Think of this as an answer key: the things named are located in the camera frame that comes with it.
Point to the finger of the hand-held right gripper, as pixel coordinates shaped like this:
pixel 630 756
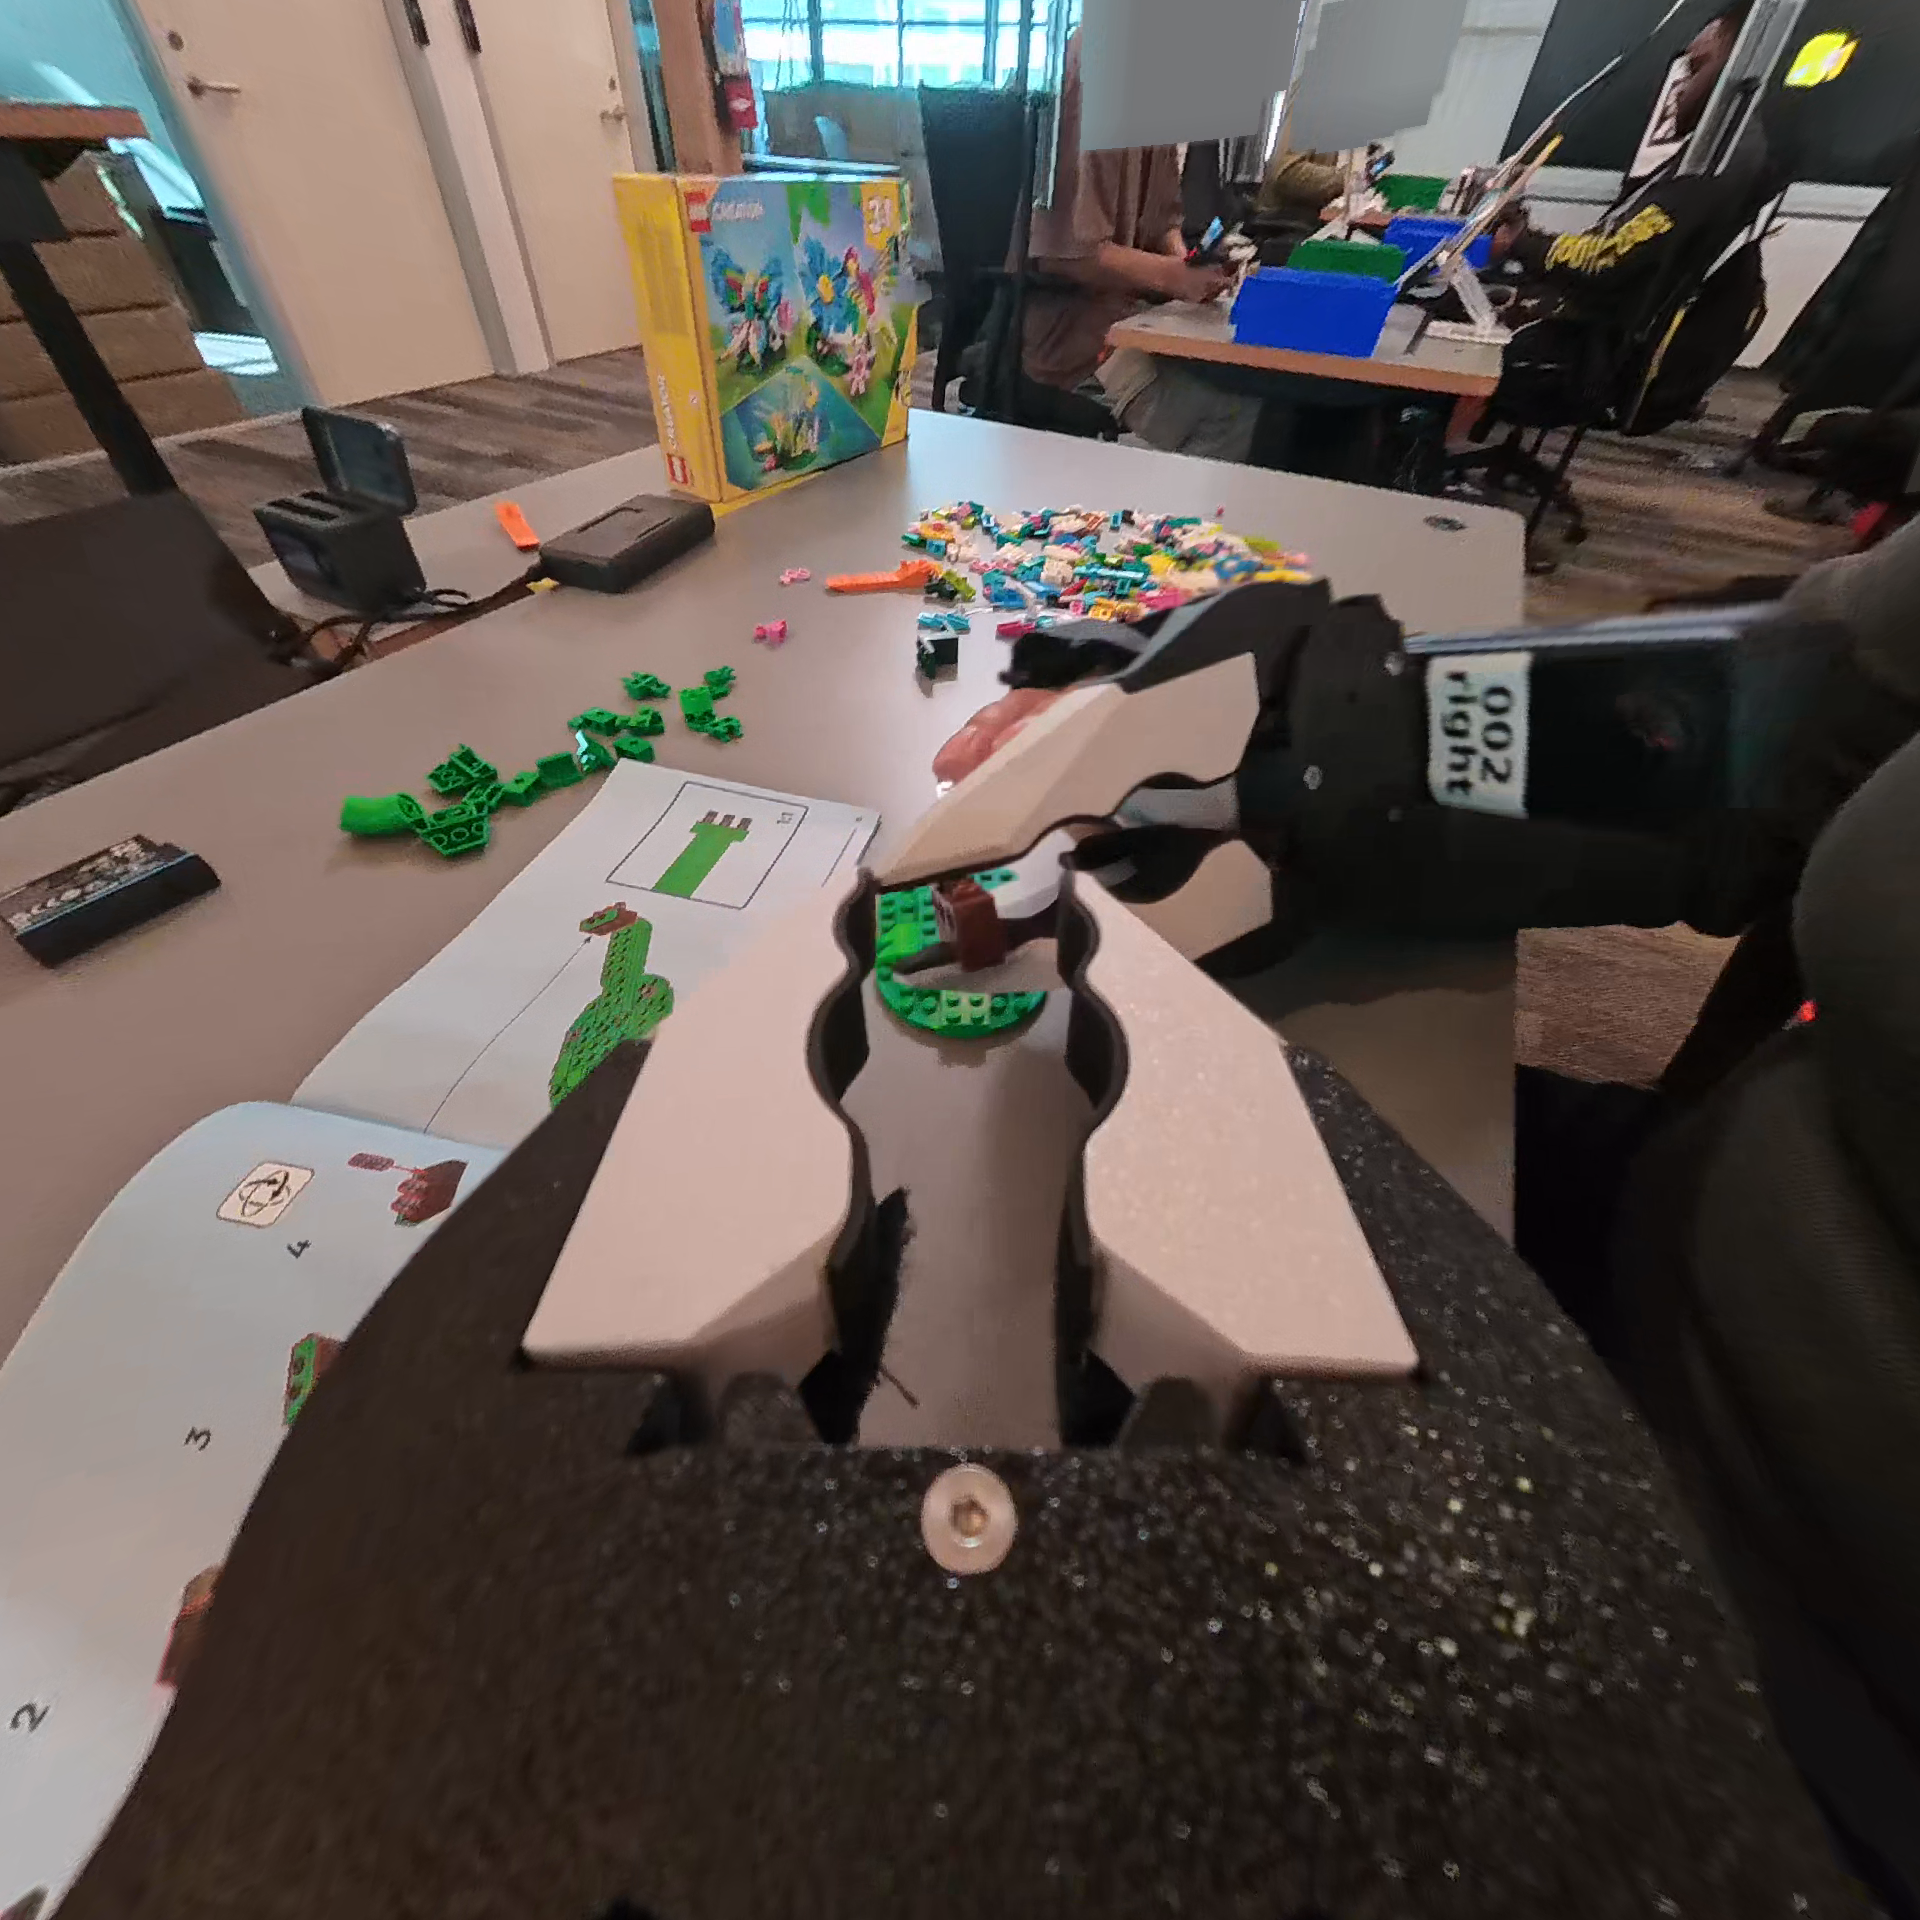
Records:
pixel 1109 751
pixel 1215 908

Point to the black office chair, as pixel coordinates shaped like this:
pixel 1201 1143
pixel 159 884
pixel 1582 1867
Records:
pixel 975 224

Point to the dark wooden table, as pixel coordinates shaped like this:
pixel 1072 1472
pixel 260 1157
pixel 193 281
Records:
pixel 60 143

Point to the small blue bin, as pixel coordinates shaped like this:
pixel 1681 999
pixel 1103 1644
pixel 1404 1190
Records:
pixel 1441 243

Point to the black battery charger case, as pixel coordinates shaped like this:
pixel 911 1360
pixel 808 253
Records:
pixel 340 525

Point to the small black brick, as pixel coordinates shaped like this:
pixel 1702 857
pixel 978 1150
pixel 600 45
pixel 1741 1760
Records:
pixel 935 657

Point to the brown brick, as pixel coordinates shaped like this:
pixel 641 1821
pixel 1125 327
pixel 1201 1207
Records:
pixel 967 921

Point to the white door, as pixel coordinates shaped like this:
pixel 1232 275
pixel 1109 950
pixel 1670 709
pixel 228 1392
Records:
pixel 330 195

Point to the black flat box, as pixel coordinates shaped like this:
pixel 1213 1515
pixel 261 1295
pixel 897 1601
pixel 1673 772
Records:
pixel 106 901

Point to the orange brick separator tool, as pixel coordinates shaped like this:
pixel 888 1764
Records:
pixel 518 525

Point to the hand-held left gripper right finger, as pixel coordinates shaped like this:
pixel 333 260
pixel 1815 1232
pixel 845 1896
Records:
pixel 1244 1201

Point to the black power bank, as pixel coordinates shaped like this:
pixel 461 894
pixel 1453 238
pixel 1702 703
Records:
pixel 622 543

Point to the large blue bin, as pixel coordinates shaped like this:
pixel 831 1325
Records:
pixel 1313 311

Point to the brown cardboard boxes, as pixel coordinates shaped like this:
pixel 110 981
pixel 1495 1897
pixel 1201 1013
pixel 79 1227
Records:
pixel 165 347

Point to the red fire extinguisher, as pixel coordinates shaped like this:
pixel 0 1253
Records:
pixel 734 102

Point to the group of green bricks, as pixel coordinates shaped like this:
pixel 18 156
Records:
pixel 481 787

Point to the green round plate assembly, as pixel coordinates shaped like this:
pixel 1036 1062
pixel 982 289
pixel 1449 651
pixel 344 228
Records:
pixel 960 1008

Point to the brick instruction booklet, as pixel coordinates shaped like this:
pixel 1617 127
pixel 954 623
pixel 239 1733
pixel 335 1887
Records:
pixel 494 961

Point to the person's right hand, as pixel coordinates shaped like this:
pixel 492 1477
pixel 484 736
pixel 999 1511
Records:
pixel 990 735

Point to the green bin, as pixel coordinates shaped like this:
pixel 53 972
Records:
pixel 1342 260

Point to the grey desk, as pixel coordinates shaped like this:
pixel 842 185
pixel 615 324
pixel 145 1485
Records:
pixel 840 704

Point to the colourful brick set box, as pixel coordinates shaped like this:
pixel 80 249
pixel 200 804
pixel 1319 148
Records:
pixel 780 347

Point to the person's dark clothing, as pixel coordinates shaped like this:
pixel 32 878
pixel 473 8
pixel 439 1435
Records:
pixel 1799 1350

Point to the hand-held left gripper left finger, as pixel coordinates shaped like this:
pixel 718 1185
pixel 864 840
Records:
pixel 690 1201

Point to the pale wooden table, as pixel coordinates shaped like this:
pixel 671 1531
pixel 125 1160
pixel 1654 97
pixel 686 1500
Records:
pixel 1305 373

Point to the pile of colourful bricks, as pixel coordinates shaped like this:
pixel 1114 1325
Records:
pixel 1109 563

